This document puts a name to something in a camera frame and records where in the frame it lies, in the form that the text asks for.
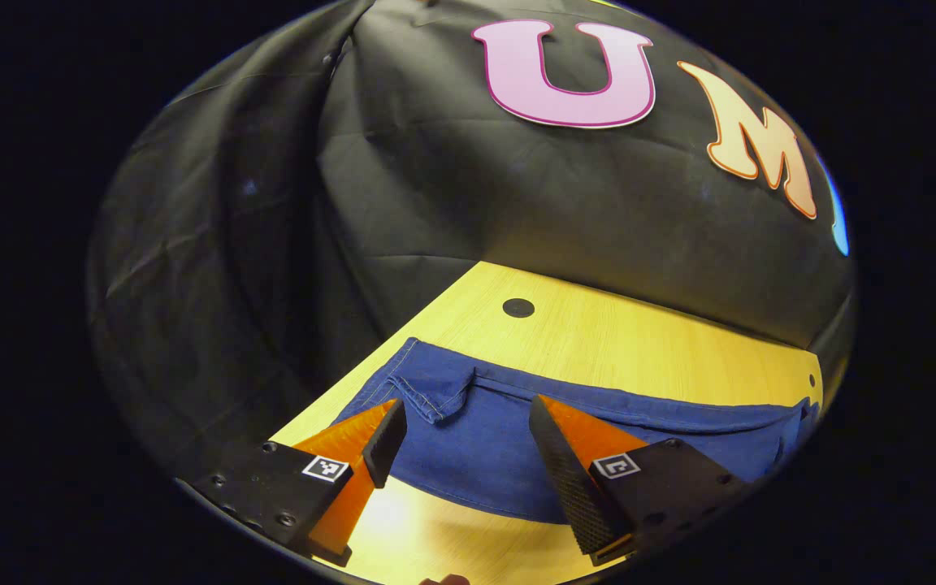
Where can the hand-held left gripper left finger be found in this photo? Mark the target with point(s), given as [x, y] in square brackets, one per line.
[387, 443]

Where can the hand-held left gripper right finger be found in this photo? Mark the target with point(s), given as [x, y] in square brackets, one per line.
[557, 471]

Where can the blue denim jeans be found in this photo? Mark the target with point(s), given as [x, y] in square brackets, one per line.
[484, 447]

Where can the black backdrop cloth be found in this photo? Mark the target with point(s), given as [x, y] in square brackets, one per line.
[435, 179]

